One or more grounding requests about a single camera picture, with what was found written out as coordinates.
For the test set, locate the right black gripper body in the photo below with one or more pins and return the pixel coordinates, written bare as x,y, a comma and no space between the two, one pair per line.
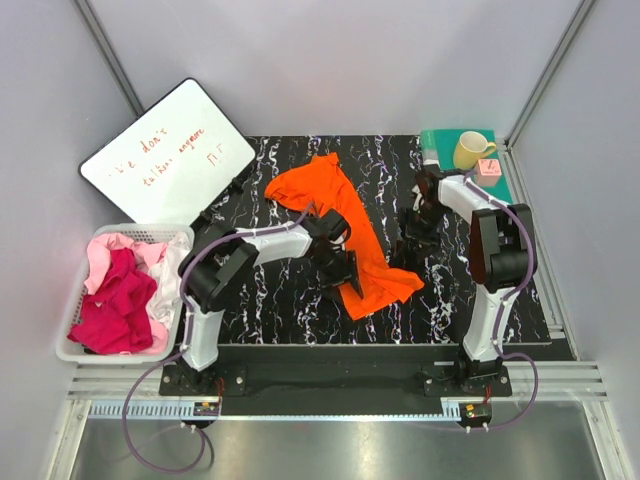
423,225

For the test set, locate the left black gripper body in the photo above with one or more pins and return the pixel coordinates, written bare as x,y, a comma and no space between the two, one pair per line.
332,268

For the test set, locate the orange t shirt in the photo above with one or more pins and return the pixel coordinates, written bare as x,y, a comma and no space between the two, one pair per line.
323,186

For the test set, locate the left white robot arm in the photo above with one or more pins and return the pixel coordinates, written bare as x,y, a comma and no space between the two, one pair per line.
212,274

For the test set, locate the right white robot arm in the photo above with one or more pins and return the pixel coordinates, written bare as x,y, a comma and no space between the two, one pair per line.
502,258

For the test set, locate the green book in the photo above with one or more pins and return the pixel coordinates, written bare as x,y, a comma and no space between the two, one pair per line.
437,146

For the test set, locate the pink cube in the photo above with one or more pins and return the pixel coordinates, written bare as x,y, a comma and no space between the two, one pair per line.
487,172

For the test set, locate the yellow mug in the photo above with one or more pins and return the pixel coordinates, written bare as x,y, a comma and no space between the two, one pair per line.
470,148

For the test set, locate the white t shirt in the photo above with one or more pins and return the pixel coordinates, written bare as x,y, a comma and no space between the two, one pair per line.
162,305

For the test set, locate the white whiteboard with red writing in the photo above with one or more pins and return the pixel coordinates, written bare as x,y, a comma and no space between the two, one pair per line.
173,161

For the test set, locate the light pink t shirt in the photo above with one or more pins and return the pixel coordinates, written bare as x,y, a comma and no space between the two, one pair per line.
99,250

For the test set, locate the white plastic laundry basket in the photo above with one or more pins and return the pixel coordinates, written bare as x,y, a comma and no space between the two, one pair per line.
163,339

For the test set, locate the magenta t shirt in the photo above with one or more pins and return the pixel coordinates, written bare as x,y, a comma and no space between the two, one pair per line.
114,319

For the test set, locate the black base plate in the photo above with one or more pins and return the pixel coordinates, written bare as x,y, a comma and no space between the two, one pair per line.
246,370

